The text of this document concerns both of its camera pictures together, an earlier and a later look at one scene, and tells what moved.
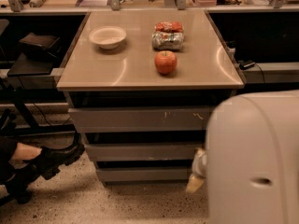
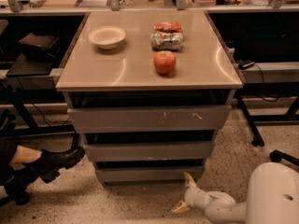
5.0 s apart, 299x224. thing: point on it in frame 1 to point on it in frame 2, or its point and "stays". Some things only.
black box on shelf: x=41 y=47 stays
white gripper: x=197 y=175 to x=193 y=197
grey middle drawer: x=142 y=151 stays
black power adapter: x=244 y=64 stays
